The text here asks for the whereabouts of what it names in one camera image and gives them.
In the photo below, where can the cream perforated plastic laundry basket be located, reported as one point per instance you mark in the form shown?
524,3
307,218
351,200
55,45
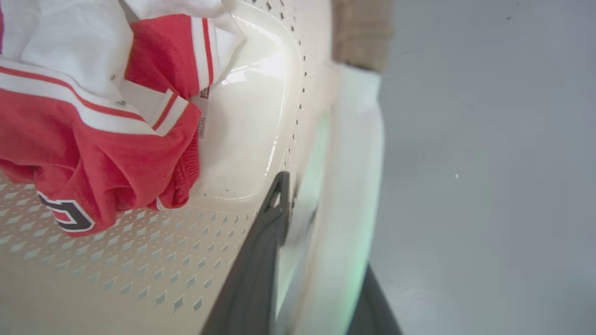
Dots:
242,139

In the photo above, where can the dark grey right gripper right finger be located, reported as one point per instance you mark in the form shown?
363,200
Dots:
372,311

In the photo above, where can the red jersey with white stripes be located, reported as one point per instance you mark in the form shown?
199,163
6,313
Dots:
93,153

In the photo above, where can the white cloth garment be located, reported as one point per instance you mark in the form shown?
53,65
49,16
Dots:
70,42

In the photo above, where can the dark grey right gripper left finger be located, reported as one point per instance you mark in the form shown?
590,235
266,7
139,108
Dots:
251,279

